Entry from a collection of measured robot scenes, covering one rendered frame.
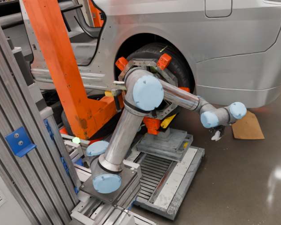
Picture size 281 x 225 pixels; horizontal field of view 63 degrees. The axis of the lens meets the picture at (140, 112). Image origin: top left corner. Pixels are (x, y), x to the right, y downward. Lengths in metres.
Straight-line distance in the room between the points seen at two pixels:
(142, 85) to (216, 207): 1.51
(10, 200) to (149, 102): 0.63
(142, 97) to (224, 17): 0.99
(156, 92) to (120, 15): 1.23
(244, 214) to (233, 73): 1.09
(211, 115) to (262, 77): 0.75
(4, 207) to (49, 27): 1.18
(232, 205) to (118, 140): 1.42
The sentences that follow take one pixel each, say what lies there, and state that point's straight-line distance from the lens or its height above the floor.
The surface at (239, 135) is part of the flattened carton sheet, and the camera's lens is 2.79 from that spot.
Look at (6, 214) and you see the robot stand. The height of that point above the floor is 1.03.
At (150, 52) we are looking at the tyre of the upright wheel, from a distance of 1.90.
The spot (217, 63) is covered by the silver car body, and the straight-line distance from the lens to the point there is 1.75.
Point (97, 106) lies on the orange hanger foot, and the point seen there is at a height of 0.73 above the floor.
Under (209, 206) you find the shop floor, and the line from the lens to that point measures 2.12.
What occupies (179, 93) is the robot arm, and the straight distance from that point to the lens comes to 1.07.
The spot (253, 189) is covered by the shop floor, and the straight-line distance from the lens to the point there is 2.28.
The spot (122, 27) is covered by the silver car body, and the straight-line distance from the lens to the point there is 1.99.
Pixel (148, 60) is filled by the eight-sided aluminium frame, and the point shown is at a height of 1.12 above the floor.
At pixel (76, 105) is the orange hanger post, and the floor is 0.88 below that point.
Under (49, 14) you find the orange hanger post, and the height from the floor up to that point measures 1.57.
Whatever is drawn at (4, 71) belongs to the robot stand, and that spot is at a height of 1.49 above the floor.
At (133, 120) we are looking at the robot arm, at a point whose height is 1.24.
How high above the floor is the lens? 1.71
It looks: 31 degrees down
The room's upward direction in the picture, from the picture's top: 10 degrees counter-clockwise
